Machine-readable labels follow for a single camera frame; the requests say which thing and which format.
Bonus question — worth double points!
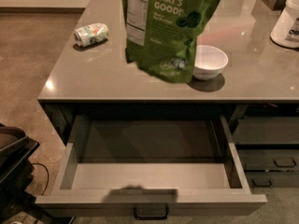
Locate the green rice chip bag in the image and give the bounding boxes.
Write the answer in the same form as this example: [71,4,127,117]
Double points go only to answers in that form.
[122,0,220,83]

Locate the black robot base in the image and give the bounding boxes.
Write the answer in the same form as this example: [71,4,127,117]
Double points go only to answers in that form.
[0,125,39,213]

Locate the open grey top drawer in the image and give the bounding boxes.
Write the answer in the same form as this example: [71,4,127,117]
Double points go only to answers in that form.
[36,116,267,217]

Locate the white ceramic bowl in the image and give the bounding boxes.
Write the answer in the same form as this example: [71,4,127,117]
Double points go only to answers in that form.
[193,45,228,80]

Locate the crushed white soda can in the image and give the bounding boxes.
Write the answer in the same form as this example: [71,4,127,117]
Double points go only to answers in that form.
[74,23,108,48]

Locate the grey lower right drawers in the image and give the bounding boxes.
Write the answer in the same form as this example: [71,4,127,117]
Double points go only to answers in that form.
[229,105,299,188]

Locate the white plastic jar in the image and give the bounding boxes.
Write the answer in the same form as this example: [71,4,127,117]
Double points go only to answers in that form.
[270,0,299,49]

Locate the black drawer handle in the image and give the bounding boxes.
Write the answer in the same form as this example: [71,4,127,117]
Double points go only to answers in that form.
[133,205,169,220]

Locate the black cable on floor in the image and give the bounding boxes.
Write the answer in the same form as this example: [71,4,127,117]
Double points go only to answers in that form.
[31,162,50,196]

